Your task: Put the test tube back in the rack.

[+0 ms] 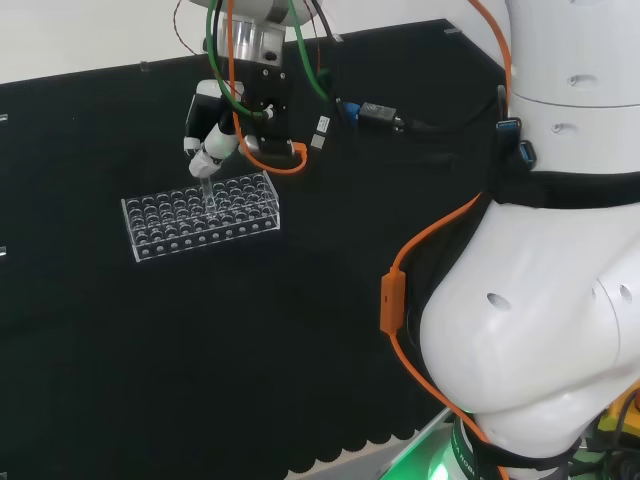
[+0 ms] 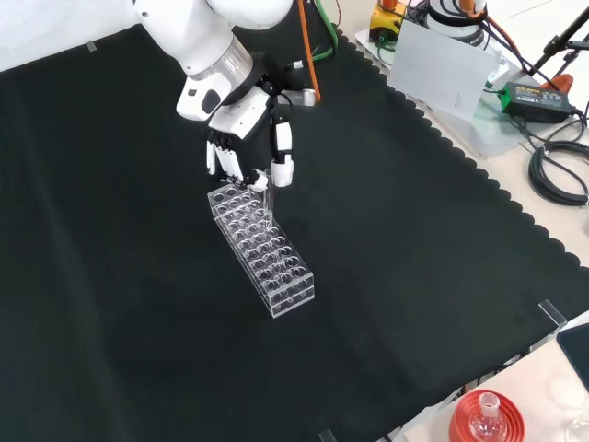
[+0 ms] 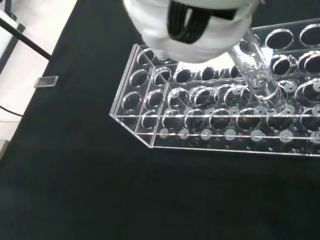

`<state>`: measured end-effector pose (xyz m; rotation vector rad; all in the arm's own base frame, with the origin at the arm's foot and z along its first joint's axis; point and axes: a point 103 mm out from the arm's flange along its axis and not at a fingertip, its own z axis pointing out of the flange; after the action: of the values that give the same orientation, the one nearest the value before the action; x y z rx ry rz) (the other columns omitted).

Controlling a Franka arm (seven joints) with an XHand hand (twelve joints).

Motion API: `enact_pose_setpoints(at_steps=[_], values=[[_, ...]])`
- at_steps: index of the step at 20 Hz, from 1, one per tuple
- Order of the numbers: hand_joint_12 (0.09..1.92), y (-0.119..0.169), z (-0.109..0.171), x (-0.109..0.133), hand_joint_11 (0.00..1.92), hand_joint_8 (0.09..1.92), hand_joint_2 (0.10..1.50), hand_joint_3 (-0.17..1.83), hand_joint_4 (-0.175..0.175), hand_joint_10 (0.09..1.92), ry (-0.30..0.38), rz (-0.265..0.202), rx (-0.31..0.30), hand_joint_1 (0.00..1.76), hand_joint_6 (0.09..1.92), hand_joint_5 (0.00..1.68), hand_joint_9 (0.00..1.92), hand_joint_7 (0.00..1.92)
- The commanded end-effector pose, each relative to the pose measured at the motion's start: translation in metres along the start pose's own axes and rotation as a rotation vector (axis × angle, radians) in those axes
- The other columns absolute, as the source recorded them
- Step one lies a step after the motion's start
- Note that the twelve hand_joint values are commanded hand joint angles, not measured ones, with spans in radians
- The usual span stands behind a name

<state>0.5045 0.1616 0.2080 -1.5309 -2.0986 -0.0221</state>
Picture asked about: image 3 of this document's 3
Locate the black tripod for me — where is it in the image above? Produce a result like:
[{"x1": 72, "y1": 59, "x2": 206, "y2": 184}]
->
[{"x1": 0, "y1": 0, "x2": 53, "y2": 61}]

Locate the black bench cloth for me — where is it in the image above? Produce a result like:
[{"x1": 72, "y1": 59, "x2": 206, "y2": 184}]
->
[{"x1": 0, "y1": 0, "x2": 320, "y2": 240}]

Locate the clear cloth clip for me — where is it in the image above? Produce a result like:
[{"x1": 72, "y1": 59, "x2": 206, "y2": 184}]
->
[{"x1": 34, "y1": 75, "x2": 60, "y2": 89}]

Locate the clear acrylic test tube rack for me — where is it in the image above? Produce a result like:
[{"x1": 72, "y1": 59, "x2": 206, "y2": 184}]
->
[{"x1": 109, "y1": 17, "x2": 320, "y2": 158}]

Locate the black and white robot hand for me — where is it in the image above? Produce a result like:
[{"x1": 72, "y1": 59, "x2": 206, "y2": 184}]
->
[{"x1": 123, "y1": 0, "x2": 262, "y2": 64}]

